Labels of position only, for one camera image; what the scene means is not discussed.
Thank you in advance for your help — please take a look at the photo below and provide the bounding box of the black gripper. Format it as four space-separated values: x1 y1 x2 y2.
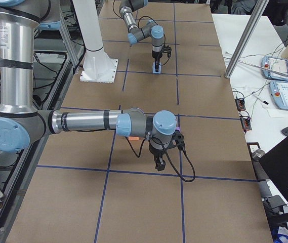
152 45 172 71
149 143 166 171

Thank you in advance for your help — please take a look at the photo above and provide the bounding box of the light blue foam block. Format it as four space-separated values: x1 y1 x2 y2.
152 63 161 74

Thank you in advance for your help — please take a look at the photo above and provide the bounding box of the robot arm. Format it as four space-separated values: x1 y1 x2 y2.
0 1 178 171
119 0 172 74

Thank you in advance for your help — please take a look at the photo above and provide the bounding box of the orange foam block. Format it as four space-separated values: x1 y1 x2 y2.
128 136 139 141

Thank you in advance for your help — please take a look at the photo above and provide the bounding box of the orange power connector box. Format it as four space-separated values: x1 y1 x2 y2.
235 98 245 111

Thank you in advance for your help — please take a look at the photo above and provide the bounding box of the black marker pen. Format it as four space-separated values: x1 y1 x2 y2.
252 93 269 105

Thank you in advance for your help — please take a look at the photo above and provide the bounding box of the upper teach pendant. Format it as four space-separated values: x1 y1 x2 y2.
262 56 288 81

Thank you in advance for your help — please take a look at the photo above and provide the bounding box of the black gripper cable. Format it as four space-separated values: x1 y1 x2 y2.
126 136 196 183

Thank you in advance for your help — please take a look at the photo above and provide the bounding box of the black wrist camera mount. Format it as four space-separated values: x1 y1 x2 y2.
172 130 185 152

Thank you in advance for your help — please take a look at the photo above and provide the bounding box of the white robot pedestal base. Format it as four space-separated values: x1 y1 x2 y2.
72 0 118 83

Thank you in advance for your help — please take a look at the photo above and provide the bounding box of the aluminium frame post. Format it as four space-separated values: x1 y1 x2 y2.
225 0 269 78

